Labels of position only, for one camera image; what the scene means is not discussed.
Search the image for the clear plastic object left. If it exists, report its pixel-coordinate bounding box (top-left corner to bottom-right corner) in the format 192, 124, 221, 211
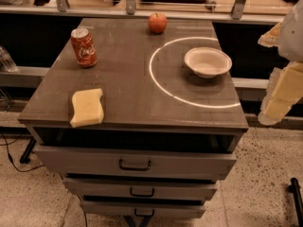
0, 46, 18, 73

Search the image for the black floor cable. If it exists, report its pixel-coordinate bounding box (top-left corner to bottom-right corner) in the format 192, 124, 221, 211
0, 131, 45, 173

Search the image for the red soda can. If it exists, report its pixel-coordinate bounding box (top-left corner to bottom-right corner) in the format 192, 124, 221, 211
70, 27, 98, 68

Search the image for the top grey drawer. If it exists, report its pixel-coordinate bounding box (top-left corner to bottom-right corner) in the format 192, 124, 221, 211
35, 146, 236, 181

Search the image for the red apple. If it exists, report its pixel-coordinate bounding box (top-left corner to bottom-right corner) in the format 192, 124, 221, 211
148, 12, 167, 34

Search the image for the white paper bowl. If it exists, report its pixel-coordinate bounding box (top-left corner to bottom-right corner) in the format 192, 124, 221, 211
184, 47, 232, 79

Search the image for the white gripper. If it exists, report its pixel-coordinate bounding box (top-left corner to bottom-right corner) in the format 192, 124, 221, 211
258, 0, 303, 126

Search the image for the black stand leg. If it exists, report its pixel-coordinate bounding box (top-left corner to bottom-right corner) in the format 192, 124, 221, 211
289, 178, 303, 227
20, 137, 36, 164

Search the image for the yellow sponge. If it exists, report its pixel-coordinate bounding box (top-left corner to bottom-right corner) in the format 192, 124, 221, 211
70, 89, 104, 128

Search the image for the middle grey drawer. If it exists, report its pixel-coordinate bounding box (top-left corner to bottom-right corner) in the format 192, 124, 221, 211
63, 178, 217, 201

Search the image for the black stand leg right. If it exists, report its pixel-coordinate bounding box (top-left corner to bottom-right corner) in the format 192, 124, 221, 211
289, 178, 303, 227

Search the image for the grey drawer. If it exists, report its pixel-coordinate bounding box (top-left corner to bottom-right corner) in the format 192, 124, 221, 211
80, 201, 205, 218
35, 146, 236, 181
63, 178, 217, 201

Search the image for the bottom grey drawer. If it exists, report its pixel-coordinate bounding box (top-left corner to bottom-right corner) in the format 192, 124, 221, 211
80, 201, 205, 218

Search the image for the grey drawer cabinet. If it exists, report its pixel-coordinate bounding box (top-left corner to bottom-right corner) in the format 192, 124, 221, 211
17, 17, 250, 227

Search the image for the black stand leg left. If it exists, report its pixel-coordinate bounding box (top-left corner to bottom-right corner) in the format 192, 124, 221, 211
20, 137, 36, 164

